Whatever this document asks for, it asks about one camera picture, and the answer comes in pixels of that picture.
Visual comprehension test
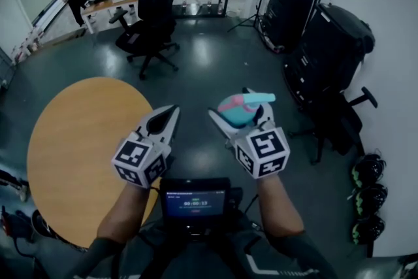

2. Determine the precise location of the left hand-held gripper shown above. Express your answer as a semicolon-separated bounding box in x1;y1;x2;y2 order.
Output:
111;104;182;189

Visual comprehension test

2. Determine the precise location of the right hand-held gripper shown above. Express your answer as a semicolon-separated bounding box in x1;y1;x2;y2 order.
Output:
208;87;291;180

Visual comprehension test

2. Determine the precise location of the teal and pink spray bottle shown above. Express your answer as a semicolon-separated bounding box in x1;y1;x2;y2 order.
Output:
217;92;277;129

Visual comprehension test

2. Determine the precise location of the person's right forearm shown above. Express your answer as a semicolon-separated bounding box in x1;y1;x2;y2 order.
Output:
255;172;331;279

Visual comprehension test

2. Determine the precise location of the person's left forearm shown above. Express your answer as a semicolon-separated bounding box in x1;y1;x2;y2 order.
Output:
72;178;161;279

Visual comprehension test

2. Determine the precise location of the black chest-mounted screen device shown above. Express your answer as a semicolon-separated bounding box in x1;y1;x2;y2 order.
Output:
159;176;232;237

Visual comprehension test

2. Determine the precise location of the black armrest office chair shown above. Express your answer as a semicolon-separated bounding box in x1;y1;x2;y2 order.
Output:
286;86;379;165

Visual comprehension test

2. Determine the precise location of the wide black covered cabinet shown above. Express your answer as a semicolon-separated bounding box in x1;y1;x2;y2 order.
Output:
282;3;376;110

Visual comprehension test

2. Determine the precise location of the black high-back office chair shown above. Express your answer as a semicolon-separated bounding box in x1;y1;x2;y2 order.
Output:
108;0;182;81

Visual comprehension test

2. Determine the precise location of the tall black covered cabinet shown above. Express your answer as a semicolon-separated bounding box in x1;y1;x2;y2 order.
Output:
262;0;331;52

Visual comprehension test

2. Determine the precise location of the row of small boxes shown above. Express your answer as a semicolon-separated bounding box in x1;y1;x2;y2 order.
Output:
10;25;46;63

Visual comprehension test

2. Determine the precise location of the black and red equipment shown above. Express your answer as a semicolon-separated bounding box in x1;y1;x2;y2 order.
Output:
0;205;52;241

